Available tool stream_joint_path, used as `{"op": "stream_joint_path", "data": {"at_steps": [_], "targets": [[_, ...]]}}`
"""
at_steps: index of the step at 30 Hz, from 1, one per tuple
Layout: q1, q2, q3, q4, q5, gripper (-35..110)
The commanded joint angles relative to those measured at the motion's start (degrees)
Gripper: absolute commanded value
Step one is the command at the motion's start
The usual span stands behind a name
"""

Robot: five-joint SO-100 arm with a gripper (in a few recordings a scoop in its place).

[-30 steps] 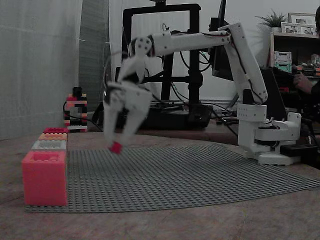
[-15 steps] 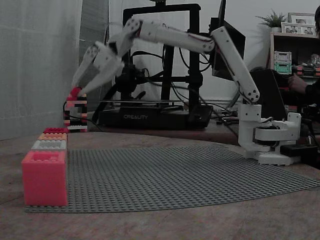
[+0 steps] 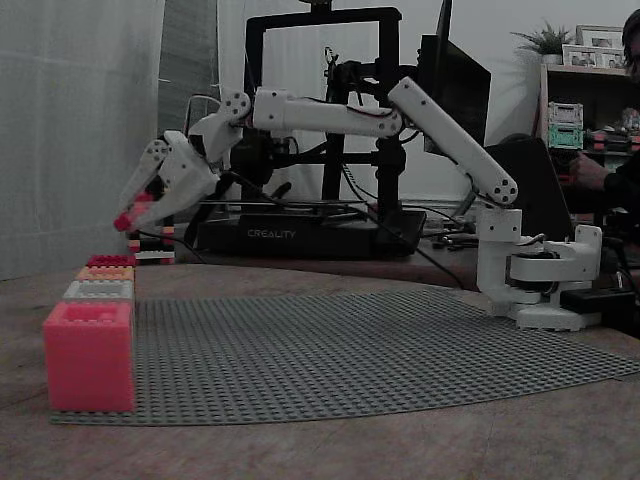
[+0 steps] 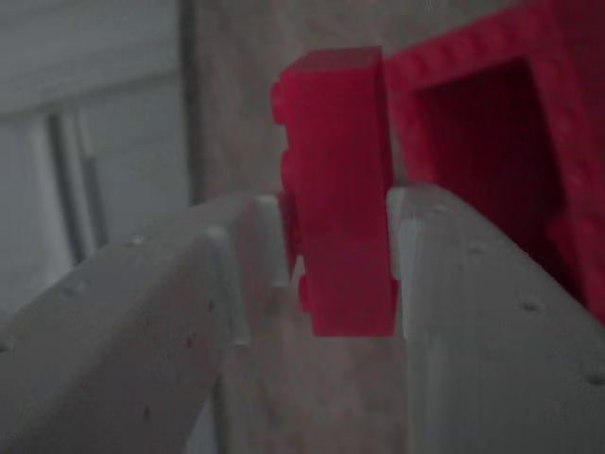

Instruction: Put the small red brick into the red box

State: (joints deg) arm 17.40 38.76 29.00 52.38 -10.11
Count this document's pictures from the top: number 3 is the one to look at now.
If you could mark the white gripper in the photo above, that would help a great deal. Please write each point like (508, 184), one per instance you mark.
(184, 175)

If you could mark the small red brick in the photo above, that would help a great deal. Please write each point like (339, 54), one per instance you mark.
(125, 221)

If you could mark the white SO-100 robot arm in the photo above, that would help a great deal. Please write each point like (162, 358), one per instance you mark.
(310, 112)

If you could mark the multicoloured toy brick structure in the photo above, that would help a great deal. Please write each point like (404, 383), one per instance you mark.
(155, 247)

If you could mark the red lego block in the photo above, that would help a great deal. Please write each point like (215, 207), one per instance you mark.
(110, 261)

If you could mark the orange lego block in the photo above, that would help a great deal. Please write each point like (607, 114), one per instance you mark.
(105, 274)

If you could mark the grey lego block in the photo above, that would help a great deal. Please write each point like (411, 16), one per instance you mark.
(97, 291)

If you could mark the large pink lego block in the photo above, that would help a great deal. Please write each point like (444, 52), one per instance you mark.
(90, 365)

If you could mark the grey studded Lego baseplate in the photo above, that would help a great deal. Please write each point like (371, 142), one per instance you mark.
(325, 350)

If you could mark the person's hand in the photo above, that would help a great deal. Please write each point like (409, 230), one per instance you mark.
(590, 170)

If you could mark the white sheer curtain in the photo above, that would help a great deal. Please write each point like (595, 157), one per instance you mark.
(75, 140)

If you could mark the black Creality 3D printer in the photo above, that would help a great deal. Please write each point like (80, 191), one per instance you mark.
(310, 235)

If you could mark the black computer monitor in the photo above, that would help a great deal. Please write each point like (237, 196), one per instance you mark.
(460, 85)

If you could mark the black chair back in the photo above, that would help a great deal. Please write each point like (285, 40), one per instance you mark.
(535, 180)

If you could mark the wooden shelf unit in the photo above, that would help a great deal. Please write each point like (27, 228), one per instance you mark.
(545, 90)

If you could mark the green storage crate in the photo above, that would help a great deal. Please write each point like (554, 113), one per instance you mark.
(565, 136)

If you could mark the white storage crate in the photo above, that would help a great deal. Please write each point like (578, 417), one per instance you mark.
(565, 114)

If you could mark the green potted plant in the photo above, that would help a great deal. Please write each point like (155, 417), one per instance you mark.
(547, 42)

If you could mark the person's head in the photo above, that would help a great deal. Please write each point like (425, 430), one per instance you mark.
(634, 45)

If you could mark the wide white photo frame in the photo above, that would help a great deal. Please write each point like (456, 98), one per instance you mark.
(592, 57)

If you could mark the small white photo frame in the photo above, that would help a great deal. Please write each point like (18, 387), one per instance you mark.
(600, 36)

